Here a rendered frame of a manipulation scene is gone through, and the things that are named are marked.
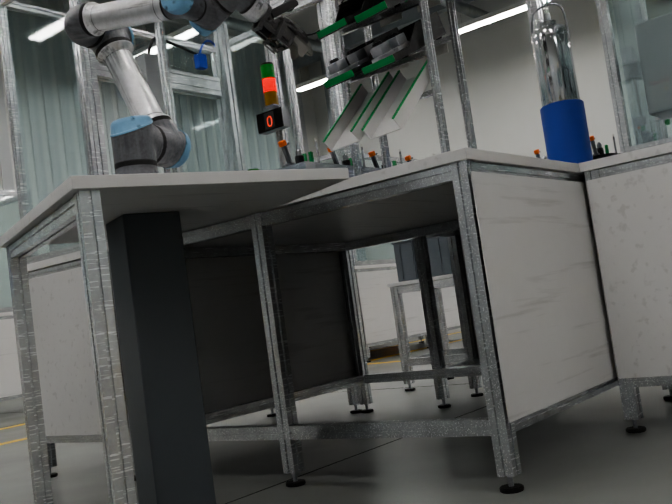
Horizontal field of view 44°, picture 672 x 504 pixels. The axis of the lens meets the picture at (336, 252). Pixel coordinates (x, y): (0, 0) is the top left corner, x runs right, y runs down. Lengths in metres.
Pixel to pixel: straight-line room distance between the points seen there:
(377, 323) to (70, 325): 4.87
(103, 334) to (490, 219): 0.99
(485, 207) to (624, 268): 0.70
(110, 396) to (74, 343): 1.50
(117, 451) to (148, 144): 0.89
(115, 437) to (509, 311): 1.01
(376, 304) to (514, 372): 5.76
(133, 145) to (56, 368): 1.35
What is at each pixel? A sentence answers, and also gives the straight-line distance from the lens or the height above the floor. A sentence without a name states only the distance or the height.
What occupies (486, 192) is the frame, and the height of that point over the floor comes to 0.75.
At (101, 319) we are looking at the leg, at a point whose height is 0.55.
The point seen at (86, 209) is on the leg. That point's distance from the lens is 1.84.
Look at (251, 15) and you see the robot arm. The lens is 2.42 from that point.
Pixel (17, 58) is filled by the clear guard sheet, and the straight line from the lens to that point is 3.72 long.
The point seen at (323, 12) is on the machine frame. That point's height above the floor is 1.95.
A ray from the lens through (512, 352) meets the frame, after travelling 2.14.
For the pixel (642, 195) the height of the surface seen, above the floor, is 0.72.
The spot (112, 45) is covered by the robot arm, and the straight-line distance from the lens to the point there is 2.60.
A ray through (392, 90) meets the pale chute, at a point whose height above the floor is 1.15.
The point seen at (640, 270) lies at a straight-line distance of 2.68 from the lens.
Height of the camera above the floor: 0.50
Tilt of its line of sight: 4 degrees up
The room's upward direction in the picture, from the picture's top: 8 degrees counter-clockwise
